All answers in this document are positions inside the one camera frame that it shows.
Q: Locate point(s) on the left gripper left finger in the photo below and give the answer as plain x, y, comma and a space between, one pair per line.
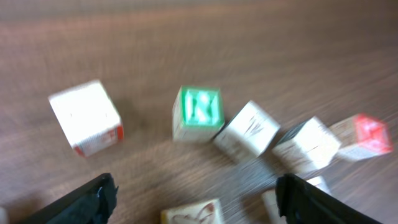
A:
93, 202

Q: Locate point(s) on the wooden block red side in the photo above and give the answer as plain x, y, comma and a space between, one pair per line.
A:
88, 117

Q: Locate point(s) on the wooden block yellow edge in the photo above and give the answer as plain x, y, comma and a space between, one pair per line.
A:
248, 134

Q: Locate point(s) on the green letter N block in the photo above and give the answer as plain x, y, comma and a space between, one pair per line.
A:
197, 114

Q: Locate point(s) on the red letter M block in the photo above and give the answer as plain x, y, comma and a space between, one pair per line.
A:
362, 137

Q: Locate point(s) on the wooden block red picture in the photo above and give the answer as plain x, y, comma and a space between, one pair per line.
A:
307, 147

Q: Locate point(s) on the wooden block with picture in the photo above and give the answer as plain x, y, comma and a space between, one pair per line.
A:
204, 212

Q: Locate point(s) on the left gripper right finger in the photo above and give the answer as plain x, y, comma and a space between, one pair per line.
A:
300, 202

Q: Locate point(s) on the wooden block green Z side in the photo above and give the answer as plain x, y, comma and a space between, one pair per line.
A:
270, 201

